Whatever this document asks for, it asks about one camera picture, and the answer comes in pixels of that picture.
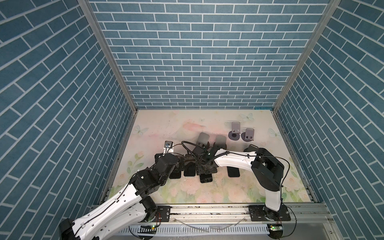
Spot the black phone stand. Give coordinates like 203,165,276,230
169,171,182,180

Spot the black phone pink case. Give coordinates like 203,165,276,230
227,167,240,178

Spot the grey phone stand front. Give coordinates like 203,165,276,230
241,128,255,142

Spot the dark round stand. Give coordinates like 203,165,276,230
244,144,259,153

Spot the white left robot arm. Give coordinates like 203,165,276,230
59,153,182,240

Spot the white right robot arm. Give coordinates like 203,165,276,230
191,147,285,221

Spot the wooden round stand middle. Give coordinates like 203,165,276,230
196,133,210,150

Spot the wooden round stand base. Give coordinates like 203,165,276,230
213,135,227,150

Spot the grey metal phone stand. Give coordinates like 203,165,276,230
228,122,241,141

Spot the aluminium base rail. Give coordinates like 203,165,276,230
98,202,340,238

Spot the aluminium corner post left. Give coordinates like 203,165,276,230
78,0,138,114

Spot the aluminium corner post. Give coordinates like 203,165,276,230
272,0,341,115
78,0,138,114

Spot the aluminium corner post right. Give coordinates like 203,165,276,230
272,0,341,115

